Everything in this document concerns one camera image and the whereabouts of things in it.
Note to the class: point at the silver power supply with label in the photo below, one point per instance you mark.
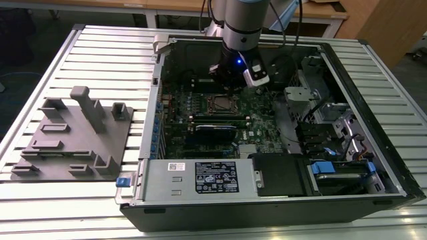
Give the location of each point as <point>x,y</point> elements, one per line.
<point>161,185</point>

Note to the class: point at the silver CPU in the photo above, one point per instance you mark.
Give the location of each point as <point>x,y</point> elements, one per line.
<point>224,102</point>

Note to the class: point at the wooden desk with white frame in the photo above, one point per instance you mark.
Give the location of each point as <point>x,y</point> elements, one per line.
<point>67,2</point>
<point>321,12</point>

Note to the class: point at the silver metal bracket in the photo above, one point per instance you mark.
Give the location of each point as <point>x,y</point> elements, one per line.
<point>298,93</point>

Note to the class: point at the silver chipset heatsink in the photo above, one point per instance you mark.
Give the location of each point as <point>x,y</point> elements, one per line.
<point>249,149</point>

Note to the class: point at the black PC case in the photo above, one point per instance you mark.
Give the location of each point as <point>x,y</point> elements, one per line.
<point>234,217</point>

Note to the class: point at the black graphics card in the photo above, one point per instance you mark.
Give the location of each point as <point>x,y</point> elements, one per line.
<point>214,135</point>

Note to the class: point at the CPU socket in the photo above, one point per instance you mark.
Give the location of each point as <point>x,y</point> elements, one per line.
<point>210,105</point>

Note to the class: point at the silver metal drive cage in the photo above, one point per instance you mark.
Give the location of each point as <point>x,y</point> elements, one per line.
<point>329,112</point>

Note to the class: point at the green motherboard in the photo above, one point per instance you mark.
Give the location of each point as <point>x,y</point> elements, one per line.
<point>264,130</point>

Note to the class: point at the wooden cabinet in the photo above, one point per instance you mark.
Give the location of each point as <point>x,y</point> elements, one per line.
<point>390,25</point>

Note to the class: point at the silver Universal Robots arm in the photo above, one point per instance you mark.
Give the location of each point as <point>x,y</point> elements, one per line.
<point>241,25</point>

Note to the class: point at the hard disk in blue carrier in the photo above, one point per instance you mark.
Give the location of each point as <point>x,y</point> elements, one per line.
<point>337,178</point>

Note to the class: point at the grey parts rack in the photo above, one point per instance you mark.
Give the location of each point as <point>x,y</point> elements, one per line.
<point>81,140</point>

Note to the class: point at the blue case latch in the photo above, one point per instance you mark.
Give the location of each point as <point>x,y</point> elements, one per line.
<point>123,182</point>

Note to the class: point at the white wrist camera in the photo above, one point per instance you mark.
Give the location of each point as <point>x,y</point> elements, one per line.
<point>257,75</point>

